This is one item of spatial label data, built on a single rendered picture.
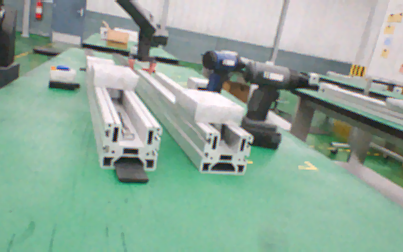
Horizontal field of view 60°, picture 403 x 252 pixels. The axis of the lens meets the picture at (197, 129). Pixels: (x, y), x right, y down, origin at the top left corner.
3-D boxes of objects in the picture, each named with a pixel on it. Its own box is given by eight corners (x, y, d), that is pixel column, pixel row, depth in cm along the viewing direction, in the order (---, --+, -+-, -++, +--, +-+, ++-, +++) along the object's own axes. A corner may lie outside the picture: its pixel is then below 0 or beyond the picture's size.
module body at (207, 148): (134, 90, 141) (137, 69, 138) (158, 93, 144) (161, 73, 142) (199, 172, 69) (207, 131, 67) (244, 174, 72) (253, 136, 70)
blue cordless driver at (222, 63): (188, 114, 118) (201, 48, 112) (229, 114, 131) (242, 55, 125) (203, 120, 112) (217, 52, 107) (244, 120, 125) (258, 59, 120)
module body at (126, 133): (84, 83, 134) (87, 61, 131) (111, 87, 137) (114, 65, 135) (99, 168, 62) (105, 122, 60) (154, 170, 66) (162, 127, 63)
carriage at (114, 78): (88, 84, 103) (91, 61, 102) (126, 89, 107) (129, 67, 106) (91, 96, 89) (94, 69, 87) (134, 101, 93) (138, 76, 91)
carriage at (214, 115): (172, 113, 88) (176, 87, 86) (212, 118, 92) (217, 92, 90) (191, 133, 73) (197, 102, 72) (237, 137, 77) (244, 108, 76)
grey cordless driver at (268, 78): (228, 134, 101) (245, 59, 96) (294, 146, 103) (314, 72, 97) (232, 142, 94) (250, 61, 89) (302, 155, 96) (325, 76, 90)
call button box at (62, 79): (49, 83, 122) (51, 65, 121) (79, 87, 126) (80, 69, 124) (48, 87, 115) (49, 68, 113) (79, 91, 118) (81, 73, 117)
